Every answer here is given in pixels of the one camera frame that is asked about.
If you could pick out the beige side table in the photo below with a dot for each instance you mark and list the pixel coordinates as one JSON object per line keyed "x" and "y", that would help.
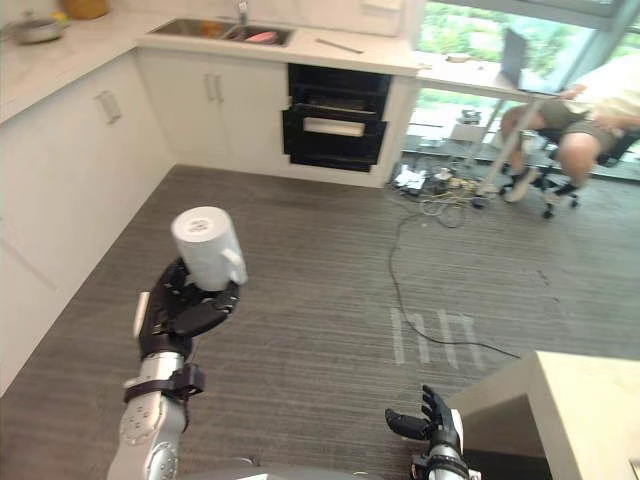
{"x": 555, "y": 415}

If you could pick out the stainless steel sink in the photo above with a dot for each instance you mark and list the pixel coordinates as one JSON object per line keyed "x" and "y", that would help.
{"x": 222, "y": 30}

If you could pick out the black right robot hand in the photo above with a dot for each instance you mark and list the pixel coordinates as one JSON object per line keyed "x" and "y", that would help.
{"x": 434, "y": 419}

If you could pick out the yellow container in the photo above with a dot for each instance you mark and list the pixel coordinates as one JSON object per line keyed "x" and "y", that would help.
{"x": 86, "y": 7}

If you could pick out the open laptop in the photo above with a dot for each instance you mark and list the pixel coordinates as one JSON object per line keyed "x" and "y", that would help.
{"x": 520, "y": 62}

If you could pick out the black dishwasher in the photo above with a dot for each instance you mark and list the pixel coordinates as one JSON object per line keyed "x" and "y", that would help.
{"x": 336, "y": 116}

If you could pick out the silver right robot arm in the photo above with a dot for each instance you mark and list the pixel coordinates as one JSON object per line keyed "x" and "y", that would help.
{"x": 442, "y": 464}

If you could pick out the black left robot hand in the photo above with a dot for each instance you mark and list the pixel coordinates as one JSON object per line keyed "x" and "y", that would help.
{"x": 187, "y": 315}

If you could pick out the pink item in sink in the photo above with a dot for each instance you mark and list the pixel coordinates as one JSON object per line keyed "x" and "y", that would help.
{"x": 262, "y": 36}

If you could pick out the white desk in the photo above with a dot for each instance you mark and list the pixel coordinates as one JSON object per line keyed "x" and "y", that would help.
{"x": 480, "y": 85}

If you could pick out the chrome faucet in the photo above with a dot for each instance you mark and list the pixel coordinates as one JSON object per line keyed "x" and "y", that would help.
{"x": 242, "y": 11}

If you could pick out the person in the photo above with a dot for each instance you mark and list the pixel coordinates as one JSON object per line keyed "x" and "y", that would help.
{"x": 565, "y": 125}

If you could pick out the black office chair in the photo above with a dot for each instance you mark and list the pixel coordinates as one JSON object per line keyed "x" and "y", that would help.
{"x": 565, "y": 165}

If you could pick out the white power strip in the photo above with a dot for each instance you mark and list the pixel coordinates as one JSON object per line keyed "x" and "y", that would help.
{"x": 411, "y": 179}

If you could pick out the white ceramic cup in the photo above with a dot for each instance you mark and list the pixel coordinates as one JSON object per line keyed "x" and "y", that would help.
{"x": 210, "y": 250}

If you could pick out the white kitchen cabinet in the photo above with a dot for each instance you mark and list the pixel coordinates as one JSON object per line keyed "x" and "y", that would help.
{"x": 140, "y": 130}

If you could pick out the steel cooking pot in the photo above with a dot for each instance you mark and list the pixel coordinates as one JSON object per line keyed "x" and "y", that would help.
{"x": 37, "y": 30}

